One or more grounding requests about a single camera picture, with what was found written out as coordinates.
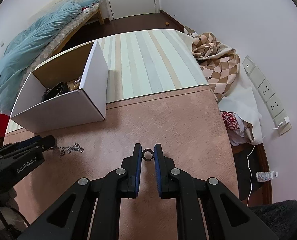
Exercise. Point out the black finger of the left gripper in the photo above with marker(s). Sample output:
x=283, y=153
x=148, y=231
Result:
x=47, y=142

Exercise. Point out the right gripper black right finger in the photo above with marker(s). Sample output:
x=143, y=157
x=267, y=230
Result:
x=206, y=209

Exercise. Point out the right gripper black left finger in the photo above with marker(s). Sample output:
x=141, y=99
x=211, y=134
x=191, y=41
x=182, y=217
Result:
x=90, y=209

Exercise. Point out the white cardboard box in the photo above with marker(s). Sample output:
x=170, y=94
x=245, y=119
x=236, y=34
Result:
x=68, y=89

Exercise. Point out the white plastic bottle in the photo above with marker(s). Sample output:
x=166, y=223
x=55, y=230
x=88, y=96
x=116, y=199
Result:
x=266, y=176

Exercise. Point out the red white plastic bag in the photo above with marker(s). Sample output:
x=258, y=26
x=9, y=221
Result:
x=235, y=128

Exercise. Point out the blue duvet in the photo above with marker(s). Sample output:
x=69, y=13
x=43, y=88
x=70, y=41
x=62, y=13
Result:
x=27, y=45

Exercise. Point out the bed with patterned mattress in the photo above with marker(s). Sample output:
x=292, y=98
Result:
x=64, y=35

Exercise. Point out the striped pink table mat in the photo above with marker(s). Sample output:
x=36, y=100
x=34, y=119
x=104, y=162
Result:
x=156, y=94

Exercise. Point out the checkered beige blanket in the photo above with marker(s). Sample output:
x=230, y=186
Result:
x=219, y=63

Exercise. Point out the white wall socket strip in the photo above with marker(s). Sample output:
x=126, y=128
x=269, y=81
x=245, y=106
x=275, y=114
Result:
x=270, y=98

